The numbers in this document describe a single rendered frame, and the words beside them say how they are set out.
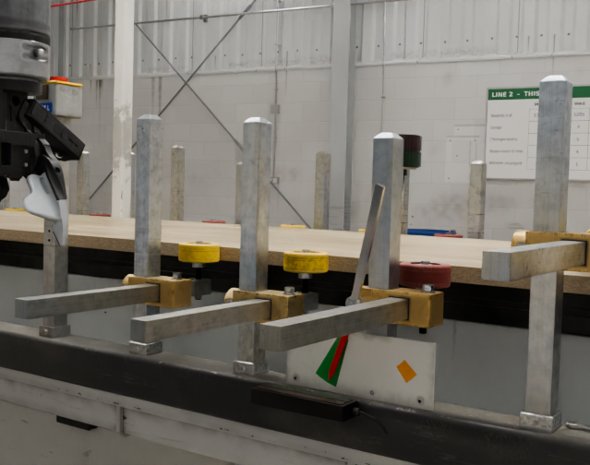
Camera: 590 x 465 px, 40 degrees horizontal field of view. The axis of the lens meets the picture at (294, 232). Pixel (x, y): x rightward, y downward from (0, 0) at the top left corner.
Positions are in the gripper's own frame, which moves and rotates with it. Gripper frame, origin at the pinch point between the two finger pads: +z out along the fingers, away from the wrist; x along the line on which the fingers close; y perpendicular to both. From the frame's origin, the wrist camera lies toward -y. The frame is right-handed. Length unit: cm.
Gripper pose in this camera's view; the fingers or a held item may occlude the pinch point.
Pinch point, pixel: (22, 244)
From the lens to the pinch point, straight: 107.6
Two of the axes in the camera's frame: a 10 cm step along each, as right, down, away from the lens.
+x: 8.8, 0.5, -4.8
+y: -4.8, 0.3, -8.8
